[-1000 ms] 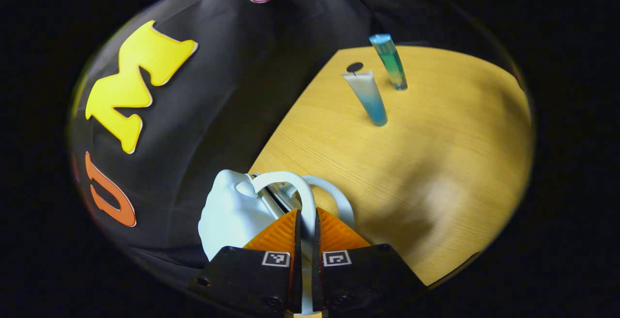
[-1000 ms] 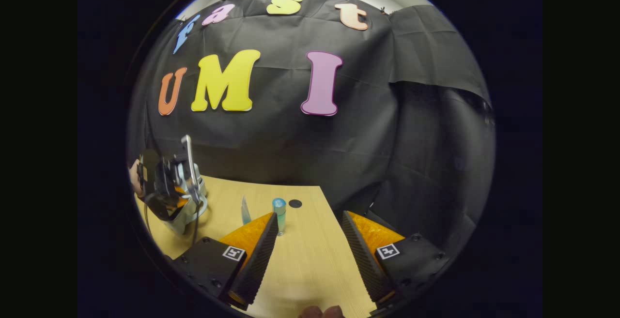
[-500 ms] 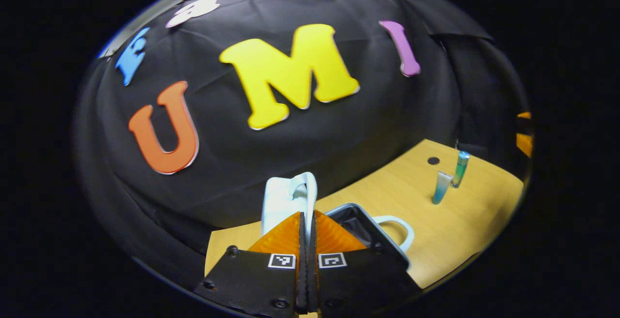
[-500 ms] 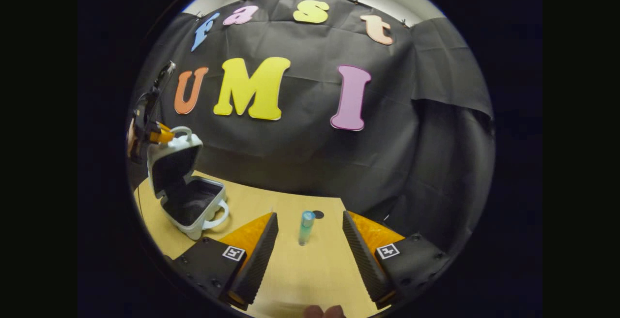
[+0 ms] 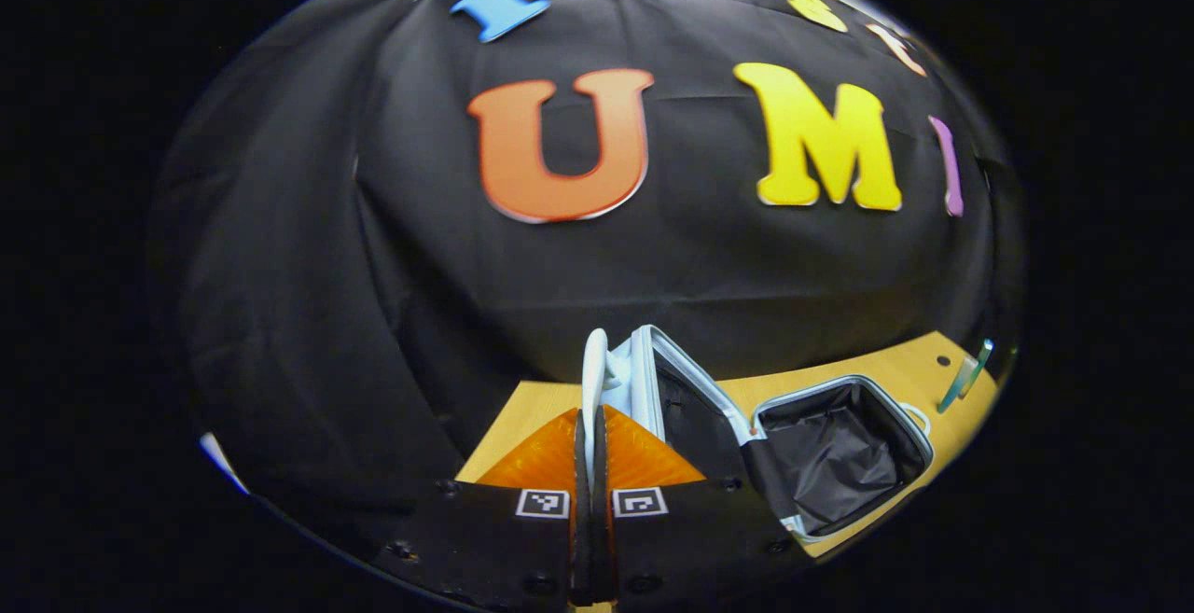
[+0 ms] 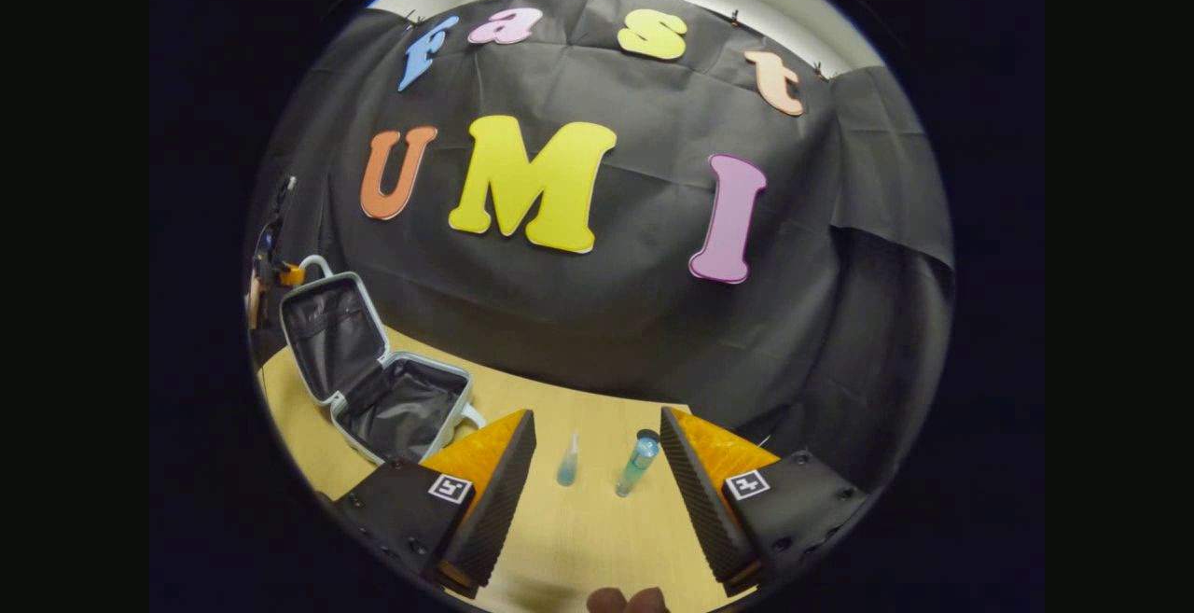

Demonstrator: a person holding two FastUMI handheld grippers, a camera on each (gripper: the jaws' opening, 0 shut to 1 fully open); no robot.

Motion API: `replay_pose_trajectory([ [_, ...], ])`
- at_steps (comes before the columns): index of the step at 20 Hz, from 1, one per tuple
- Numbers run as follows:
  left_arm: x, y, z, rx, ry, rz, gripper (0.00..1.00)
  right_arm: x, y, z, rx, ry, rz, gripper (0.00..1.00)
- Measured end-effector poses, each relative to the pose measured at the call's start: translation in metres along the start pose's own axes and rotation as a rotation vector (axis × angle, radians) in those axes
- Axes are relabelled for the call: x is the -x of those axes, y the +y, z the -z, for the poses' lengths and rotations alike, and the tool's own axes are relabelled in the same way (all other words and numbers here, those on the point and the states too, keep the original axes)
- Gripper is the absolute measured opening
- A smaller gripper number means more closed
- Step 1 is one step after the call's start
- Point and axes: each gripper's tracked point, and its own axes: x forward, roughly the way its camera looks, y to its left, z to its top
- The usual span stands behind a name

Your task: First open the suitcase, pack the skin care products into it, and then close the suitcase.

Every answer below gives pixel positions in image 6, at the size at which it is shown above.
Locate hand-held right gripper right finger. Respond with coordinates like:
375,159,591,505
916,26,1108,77
659,406,873,598

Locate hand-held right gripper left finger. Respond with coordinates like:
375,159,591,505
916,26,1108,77
333,408,539,600

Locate black backdrop cloth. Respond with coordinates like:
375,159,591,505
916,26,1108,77
247,0,955,493

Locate blue skin care bottle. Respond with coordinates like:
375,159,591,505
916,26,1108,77
615,428,661,499

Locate light blue suitcase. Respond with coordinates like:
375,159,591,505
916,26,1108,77
279,255,488,467

